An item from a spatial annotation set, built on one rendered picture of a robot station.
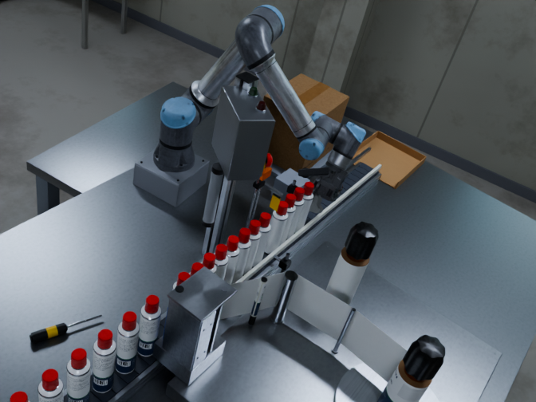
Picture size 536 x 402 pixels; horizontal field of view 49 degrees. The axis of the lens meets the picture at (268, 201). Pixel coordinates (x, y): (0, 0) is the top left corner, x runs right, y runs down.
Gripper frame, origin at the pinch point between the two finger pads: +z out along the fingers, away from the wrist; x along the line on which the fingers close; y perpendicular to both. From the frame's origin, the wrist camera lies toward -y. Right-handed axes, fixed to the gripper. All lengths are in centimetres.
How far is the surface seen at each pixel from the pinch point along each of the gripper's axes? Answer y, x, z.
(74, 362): 1, -94, 38
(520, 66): 10, 221, -118
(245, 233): 1.1, -41.8, 6.7
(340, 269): 26.8, -25.2, 4.0
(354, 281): 32.0, -22.7, 5.5
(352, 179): -0.4, 37.7, -15.3
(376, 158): -4, 66, -26
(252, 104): -6, -60, -28
